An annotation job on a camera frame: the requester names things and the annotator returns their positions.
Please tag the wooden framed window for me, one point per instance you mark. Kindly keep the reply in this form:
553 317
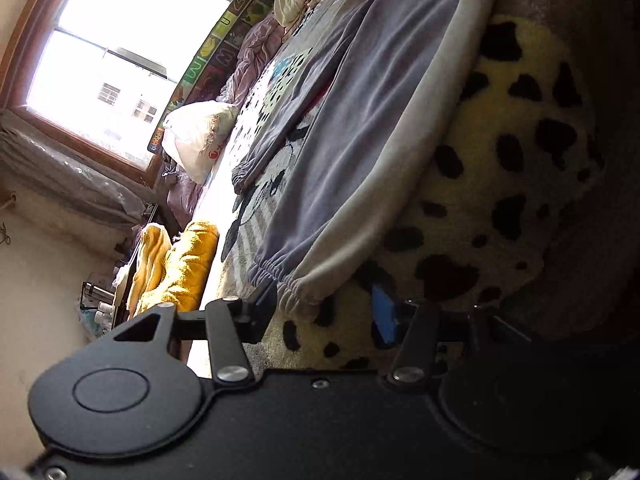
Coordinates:
19 62

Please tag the white plastic bag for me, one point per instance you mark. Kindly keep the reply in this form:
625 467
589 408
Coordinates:
195 134

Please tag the yellow garment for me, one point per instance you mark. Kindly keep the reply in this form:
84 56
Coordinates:
174 272

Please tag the plastic wrapped radiator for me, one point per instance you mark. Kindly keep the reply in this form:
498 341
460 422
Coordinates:
71 180

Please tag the dark bedside shelf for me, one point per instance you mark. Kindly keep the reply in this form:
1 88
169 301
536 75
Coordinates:
125 274

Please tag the colourful alphabet bed bumper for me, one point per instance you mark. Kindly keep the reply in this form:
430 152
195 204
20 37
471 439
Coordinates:
214 61

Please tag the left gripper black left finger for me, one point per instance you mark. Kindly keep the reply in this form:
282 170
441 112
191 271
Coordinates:
141 346

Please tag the grey cartoon mouse fleece blanket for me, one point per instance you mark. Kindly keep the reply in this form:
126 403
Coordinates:
512 209

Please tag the purple and cream sweatpants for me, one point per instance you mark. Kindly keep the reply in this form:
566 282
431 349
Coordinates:
387 77

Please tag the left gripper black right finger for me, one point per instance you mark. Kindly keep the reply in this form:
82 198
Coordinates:
417 329

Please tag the pink crumpled blanket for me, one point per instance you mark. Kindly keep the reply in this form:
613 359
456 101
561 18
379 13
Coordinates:
257 49

